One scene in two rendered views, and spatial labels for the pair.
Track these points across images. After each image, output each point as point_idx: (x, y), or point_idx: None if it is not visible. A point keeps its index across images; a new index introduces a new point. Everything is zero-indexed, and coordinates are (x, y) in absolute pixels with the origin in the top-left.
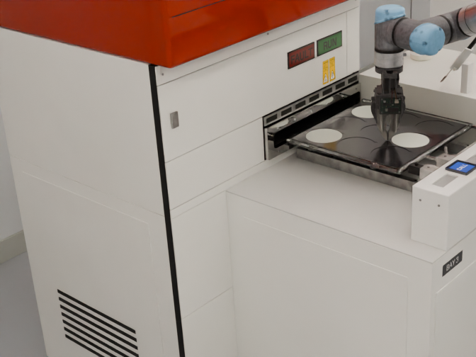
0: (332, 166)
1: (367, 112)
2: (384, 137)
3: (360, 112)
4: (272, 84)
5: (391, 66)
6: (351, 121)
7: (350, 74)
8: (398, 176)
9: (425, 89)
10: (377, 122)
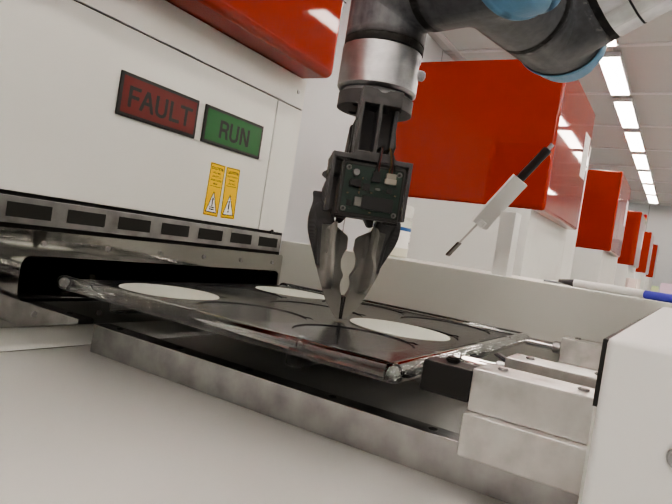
0: (173, 376)
1: (288, 292)
2: (333, 310)
3: (275, 290)
4: (53, 118)
5: (388, 77)
6: (251, 292)
7: (265, 232)
8: (372, 411)
9: (414, 265)
10: (319, 263)
